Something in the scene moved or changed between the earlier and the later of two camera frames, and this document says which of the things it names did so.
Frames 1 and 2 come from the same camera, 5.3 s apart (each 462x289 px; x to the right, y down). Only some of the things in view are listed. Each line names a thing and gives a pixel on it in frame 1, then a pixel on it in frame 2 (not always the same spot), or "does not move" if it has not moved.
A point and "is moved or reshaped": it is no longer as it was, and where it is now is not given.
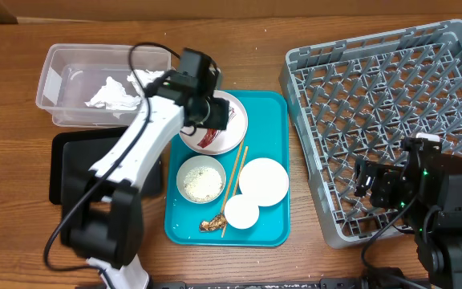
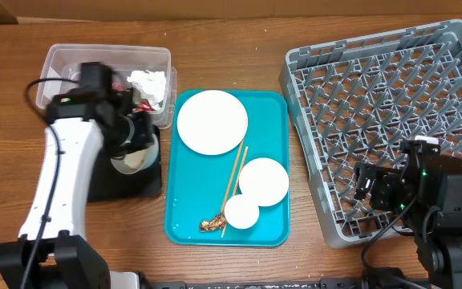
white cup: x=241 y=211 does not move
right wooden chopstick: x=237 y=184 does not move
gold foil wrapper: x=216 y=223 does not move
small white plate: x=265 y=180 does not move
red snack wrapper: x=212 y=133 to x=143 y=107
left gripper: x=218 y=117 to x=145 y=136
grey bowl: x=201 y=179 is moved or reshaped
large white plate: x=208 y=140 does not move
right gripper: x=375 y=183 does not move
